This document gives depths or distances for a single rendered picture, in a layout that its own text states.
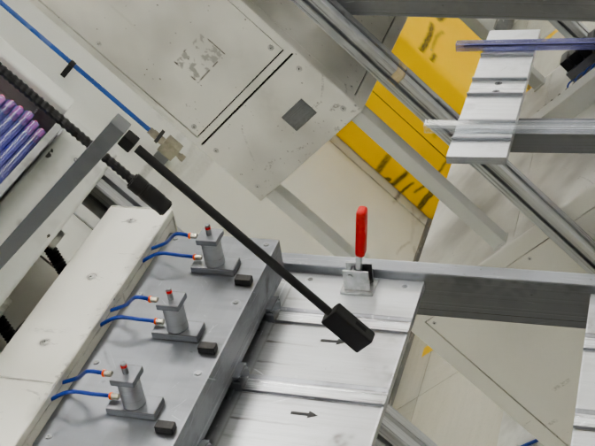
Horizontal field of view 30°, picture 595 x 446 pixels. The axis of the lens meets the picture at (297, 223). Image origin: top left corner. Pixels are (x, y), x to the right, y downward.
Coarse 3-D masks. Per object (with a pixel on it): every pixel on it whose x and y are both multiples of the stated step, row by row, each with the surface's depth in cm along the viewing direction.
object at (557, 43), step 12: (456, 48) 151; (468, 48) 151; (480, 48) 150; (492, 48) 150; (504, 48) 149; (516, 48) 149; (528, 48) 148; (540, 48) 148; (552, 48) 147; (564, 48) 147; (576, 48) 146; (588, 48) 146
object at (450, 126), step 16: (432, 128) 134; (448, 128) 133; (464, 128) 132; (480, 128) 132; (496, 128) 131; (512, 128) 131; (528, 128) 130; (544, 128) 129; (560, 128) 129; (576, 128) 128; (592, 128) 128
